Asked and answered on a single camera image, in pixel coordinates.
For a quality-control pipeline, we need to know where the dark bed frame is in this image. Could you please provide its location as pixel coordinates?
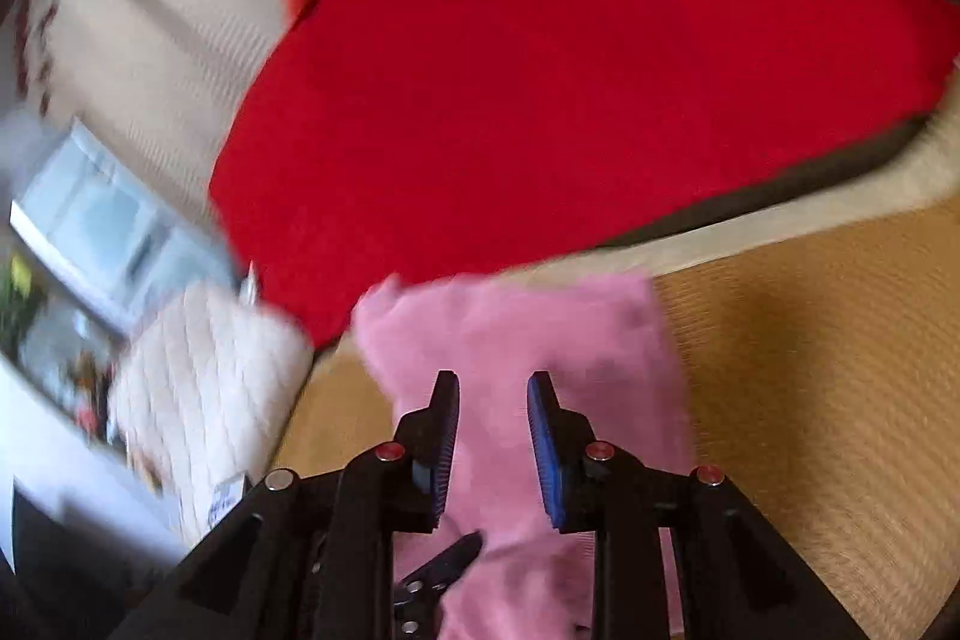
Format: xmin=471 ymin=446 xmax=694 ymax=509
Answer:
xmin=592 ymin=111 xmax=931 ymax=251

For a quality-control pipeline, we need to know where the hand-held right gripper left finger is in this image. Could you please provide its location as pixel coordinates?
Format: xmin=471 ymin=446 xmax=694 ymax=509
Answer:
xmin=112 ymin=370 xmax=460 ymax=640

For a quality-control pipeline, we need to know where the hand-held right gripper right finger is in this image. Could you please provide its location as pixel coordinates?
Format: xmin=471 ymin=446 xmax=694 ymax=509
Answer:
xmin=526 ymin=370 xmax=863 ymax=640

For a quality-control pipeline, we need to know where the woven bamboo mat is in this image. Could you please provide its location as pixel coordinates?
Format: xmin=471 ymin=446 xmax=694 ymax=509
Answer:
xmin=270 ymin=197 xmax=960 ymax=640

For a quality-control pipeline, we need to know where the red blanket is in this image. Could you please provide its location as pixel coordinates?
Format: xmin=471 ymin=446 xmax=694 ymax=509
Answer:
xmin=208 ymin=0 xmax=953 ymax=348

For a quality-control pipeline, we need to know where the red flower decoration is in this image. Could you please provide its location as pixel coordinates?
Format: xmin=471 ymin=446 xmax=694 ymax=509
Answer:
xmin=71 ymin=400 xmax=110 ymax=442

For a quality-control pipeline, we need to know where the window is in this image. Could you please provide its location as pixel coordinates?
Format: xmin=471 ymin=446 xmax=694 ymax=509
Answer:
xmin=11 ymin=119 xmax=233 ymax=333

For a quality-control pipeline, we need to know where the white quilted pillow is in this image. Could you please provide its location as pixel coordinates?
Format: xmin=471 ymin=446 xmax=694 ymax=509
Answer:
xmin=109 ymin=280 xmax=316 ymax=543

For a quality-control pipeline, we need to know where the pink garment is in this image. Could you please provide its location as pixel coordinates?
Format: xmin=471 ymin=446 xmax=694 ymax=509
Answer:
xmin=351 ymin=271 xmax=695 ymax=640

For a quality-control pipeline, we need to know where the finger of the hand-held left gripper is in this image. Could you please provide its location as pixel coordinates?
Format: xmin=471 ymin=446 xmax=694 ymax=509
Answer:
xmin=391 ymin=530 xmax=485 ymax=637

